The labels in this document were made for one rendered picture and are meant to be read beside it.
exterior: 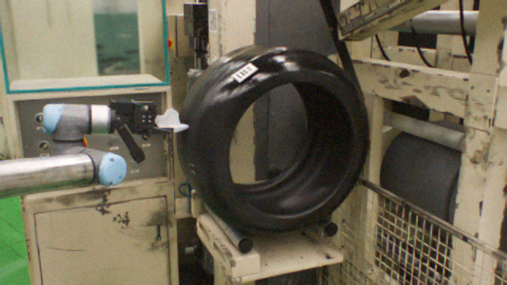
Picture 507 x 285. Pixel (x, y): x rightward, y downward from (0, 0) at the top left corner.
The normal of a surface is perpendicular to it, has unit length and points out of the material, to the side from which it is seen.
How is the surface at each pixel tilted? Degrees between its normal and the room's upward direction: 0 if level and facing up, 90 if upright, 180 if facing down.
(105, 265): 90
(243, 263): 90
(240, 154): 90
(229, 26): 90
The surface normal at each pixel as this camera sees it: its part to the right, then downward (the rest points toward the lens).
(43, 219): 0.37, 0.25
